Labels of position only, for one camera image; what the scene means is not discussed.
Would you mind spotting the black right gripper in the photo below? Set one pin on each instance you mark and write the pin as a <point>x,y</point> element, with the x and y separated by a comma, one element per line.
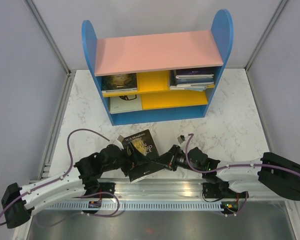
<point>168,160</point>

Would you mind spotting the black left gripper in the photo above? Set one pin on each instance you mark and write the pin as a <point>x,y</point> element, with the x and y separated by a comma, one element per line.
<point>135,159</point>

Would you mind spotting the black W.S. book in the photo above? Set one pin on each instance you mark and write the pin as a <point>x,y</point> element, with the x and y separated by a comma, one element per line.
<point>141,150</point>

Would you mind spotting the grey book with letter G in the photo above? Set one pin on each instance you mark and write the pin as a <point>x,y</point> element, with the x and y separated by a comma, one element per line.
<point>125,104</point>

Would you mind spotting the yellow book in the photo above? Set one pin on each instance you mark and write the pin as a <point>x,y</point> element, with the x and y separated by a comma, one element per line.
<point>119,93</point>

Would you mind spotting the teal ocean cover book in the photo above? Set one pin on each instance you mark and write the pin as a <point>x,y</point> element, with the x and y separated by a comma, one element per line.
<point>188,86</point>

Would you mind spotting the green forest cover book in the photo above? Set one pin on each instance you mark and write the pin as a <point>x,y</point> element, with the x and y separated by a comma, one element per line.
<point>119,83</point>

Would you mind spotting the dark navy book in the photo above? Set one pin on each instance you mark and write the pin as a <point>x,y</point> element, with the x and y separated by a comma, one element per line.
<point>191,81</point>

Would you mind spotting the purple Robinson Crusoe book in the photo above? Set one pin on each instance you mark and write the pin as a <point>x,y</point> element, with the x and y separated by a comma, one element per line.
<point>194,73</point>

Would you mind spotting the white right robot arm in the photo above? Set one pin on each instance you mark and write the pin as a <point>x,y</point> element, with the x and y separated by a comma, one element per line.
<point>271,173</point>

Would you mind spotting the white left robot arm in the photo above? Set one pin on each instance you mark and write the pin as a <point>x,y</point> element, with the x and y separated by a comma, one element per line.
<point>19,203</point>

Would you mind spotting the light blue book with barcode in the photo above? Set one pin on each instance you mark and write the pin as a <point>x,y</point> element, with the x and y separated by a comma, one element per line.
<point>202,88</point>

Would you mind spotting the blue pink yellow bookshelf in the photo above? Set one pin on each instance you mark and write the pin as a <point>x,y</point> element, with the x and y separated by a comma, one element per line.
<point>153,58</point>

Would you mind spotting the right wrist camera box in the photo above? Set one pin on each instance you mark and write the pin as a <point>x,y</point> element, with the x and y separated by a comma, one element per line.
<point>181,139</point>

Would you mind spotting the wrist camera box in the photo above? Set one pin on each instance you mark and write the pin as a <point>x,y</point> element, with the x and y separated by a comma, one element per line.
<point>181,139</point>
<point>119,141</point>

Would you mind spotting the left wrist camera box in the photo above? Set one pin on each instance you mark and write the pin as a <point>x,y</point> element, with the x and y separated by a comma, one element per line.
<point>119,141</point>

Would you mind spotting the aluminium frame rail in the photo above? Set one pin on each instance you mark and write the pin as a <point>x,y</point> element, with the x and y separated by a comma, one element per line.
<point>152,186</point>

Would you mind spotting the white slotted cable duct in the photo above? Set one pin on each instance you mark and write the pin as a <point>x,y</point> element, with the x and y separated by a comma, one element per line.
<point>129,205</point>

